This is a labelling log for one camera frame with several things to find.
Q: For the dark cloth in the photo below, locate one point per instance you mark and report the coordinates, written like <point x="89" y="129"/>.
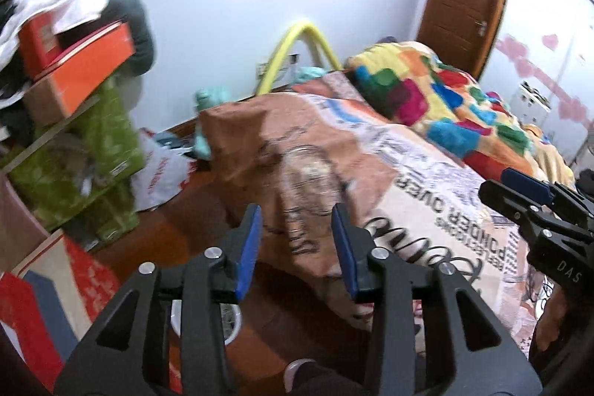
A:
<point x="137" y="29"/>

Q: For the brown printed bedsheet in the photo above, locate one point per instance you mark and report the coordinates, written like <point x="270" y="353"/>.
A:
<point x="417" y="192"/>

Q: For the teal cloth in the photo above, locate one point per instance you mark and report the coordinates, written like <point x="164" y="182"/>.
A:
<point x="211" y="122"/>

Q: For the large green leaf-print storage box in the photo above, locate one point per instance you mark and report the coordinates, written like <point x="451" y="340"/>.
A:
<point x="88" y="154"/>

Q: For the person's dark trouser leg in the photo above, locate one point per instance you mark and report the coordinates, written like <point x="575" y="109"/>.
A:
<point x="329" y="382"/>

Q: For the orange cardboard box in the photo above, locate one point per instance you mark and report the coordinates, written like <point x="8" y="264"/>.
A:
<point x="79" y="71"/>

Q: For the grey shelf bar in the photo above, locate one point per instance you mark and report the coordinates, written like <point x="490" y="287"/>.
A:
<point x="51" y="131"/>

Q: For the white plastic bag red print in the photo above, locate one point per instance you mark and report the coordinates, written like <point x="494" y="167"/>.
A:
<point x="160" y="168"/>

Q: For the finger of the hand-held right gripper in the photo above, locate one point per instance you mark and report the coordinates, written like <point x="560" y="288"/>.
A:
<point x="510" y="201"/>
<point x="524" y="187"/>

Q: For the white cloth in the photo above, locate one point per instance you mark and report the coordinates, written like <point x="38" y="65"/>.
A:
<point x="51" y="1"/>

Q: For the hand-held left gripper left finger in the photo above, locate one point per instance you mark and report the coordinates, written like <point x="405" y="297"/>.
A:
<point x="248" y="247"/>

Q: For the yellow hoop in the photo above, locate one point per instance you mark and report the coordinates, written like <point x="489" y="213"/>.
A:
<point x="287" y="48"/>

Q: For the white plastic bin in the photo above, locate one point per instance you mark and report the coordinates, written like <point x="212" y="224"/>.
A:
<point x="231" y="324"/>

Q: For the small green leaf-print storage box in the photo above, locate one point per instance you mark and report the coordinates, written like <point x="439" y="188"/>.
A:
<point x="111" y="210"/>

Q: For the person's white shoe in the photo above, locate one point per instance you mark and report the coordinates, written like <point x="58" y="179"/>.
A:
<point x="297" y="373"/>

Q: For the pink heart wall stickers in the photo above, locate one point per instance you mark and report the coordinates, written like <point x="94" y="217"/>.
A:
<point x="533" y="66"/>

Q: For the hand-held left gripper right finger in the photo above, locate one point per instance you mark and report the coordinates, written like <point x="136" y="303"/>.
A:
<point x="345" y="247"/>

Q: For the brown leather chair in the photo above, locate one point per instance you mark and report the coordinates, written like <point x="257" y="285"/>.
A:
<point x="21" y="224"/>

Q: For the person's right forearm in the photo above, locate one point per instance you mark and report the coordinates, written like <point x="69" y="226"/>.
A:
<point x="557" y="331"/>

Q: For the colourful patchwork blanket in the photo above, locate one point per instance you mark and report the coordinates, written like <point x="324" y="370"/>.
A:
<point x="417" y="99"/>

